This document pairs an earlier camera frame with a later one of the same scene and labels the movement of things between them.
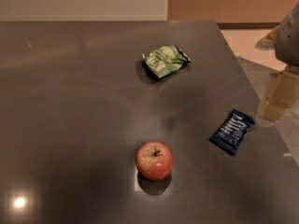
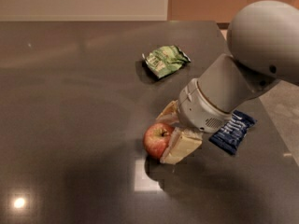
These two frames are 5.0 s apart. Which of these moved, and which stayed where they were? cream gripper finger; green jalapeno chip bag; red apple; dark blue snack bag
Moved: red apple; cream gripper finger
Stayed: green jalapeno chip bag; dark blue snack bag
